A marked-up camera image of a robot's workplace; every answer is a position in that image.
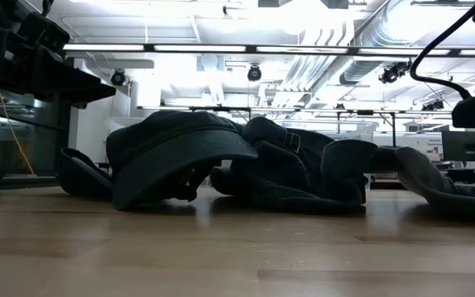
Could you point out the silver ventilation duct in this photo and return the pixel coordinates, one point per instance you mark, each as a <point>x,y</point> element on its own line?
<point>359,70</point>

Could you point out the black aluminium table frame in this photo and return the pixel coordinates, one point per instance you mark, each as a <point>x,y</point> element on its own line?
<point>23,183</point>

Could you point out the black ceiling fixture cluster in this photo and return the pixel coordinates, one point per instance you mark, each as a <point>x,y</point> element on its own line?
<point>392,74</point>

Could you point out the long LED light bar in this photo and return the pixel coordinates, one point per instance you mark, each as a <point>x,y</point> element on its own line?
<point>196,48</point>

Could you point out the small black ceiling fixture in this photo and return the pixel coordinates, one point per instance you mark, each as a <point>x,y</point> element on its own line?
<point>435,105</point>

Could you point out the white poster board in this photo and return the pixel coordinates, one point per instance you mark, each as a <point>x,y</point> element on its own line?
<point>427,144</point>

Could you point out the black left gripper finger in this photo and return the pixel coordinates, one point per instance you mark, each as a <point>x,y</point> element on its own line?
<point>91,94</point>

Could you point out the dark distant desk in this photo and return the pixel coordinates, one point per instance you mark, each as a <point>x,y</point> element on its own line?
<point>468,175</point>

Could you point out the black computer monitor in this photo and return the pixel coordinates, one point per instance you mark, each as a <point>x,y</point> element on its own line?
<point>466,146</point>

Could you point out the round black ceiling lamp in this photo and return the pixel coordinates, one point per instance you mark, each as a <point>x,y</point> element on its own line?
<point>254,74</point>
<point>118,78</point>

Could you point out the dark blue baseball cap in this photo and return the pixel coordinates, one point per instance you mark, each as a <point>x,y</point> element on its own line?
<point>81,175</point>
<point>171,165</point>
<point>278,177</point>

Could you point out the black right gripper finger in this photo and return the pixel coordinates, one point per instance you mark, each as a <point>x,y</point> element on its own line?
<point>472,110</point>

